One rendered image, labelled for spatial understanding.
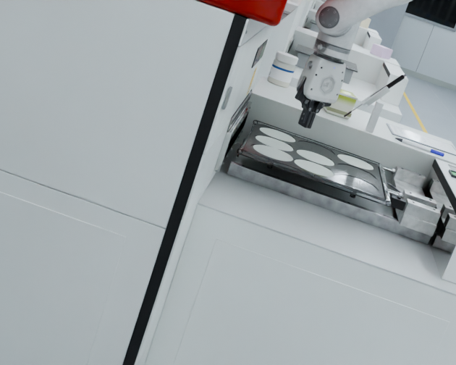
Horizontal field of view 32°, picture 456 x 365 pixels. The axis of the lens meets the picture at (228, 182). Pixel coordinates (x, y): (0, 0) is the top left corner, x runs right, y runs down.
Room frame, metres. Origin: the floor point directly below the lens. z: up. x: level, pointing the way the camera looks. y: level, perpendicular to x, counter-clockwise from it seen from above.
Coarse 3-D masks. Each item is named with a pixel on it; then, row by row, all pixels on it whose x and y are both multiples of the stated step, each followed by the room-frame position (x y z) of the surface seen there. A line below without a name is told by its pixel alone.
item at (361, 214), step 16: (240, 176) 1.80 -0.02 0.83; (256, 176) 1.80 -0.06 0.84; (272, 176) 1.81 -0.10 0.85; (288, 192) 1.80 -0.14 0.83; (304, 192) 1.79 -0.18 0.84; (320, 192) 1.81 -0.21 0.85; (336, 208) 1.79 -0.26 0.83; (352, 208) 1.79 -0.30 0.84; (384, 224) 1.79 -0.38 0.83; (416, 240) 1.78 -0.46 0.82
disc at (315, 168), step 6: (300, 162) 1.82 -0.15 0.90; (306, 162) 1.84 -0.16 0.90; (312, 162) 1.86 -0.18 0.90; (306, 168) 1.79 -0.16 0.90; (312, 168) 1.80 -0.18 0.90; (318, 168) 1.83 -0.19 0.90; (324, 168) 1.84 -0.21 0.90; (318, 174) 1.77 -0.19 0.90; (324, 174) 1.79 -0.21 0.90; (330, 174) 1.81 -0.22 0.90
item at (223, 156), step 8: (248, 104) 2.08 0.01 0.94; (240, 112) 1.95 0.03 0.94; (248, 112) 2.13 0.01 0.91; (240, 120) 1.87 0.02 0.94; (232, 128) 1.75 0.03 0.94; (240, 128) 2.09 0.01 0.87; (232, 136) 1.76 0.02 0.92; (224, 144) 1.70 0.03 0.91; (232, 144) 1.89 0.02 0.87; (224, 152) 1.70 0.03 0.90; (224, 160) 1.76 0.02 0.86; (216, 168) 1.70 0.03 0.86
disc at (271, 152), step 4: (256, 148) 1.81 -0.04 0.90; (260, 148) 1.82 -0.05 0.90; (264, 148) 1.83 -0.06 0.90; (268, 148) 1.85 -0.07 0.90; (272, 148) 1.86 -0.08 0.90; (276, 148) 1.87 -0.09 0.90; (260, 152) 1.79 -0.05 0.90; (264, 152) 1.80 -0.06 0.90; (268, 152) 1.81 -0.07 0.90; (272, 152) 1.82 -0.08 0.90; (276, 152) 1.84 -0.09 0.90; (280, 152) 1.85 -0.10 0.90; (284, 152) 1.86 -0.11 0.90; (272, 156) 1.79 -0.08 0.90; (276, 156) 1.80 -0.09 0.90; (280, 156) 1.81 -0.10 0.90; (284, 156) 1.82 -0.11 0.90; (288, 156) 1.83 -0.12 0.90; (280, 160) 1.78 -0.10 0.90; (284, 160) 1.79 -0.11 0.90; (288, 160) 1.80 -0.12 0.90
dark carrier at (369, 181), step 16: (256, 128) 2.02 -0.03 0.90; (272, 128) 2.09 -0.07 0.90; (256, 144) 1.85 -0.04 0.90; (288, 144) 1.97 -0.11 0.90; (304, 144) 2.03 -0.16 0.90; (320, 144) 2.09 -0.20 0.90; (336, 160) 1.97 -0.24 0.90; (320, 176) 1.75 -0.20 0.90; (336, 176) 1.80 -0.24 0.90; (352, 176) 1.86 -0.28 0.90; (368, 176) 1.92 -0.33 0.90; (368, 192) 1.76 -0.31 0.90
